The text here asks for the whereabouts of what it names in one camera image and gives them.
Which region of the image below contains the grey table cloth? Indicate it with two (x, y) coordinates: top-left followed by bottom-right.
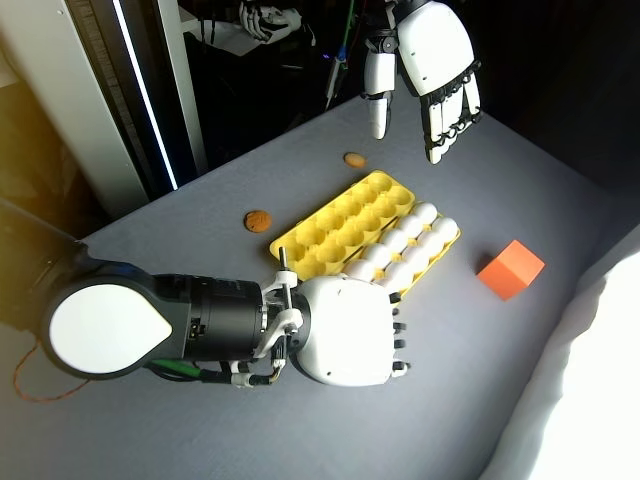
(0, 92), (640, 480)

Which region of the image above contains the spare white robot hand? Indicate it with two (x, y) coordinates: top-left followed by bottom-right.
(238, 0), (304, 45)

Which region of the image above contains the white egg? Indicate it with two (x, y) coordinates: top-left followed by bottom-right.
(344, 258), (376, 280)
(363, 243), (395, 269)
(382, 228), (410, 254)
(412, 201), (440, 225)
(432, 216), (460, 243)
(403, 246), (432, 274)
(418, 231), (447, 258)
(387, 262), (417, 291)
(398, 215), (426, 239)

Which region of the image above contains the white pen-shaped tool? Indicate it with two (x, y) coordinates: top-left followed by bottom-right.
(324, 47), (349, 110)

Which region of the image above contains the thin orange cable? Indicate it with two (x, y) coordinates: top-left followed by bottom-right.
(12, 343), (95, 402)

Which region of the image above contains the orange cube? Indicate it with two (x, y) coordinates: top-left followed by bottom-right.
(476, 239), (546, 302)

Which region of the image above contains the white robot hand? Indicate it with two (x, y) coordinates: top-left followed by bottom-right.
(361, 0), (484, 165)
(291, 275), (414, 389)

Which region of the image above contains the white fabric sheet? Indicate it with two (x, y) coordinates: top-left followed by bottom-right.
(478, 249), (640, 480)

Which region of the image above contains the white upright cabinet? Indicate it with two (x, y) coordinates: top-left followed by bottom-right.
(0, 0), (209, 222)

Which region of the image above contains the yellow egg carton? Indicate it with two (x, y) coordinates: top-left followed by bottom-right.
(269, 169), (462, 301)

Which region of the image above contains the green cable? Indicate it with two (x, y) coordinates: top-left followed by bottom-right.
(340, 0), (357, 54)

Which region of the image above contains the dark brown round cookie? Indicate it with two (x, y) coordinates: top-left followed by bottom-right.
(243, 210), (274, 234)

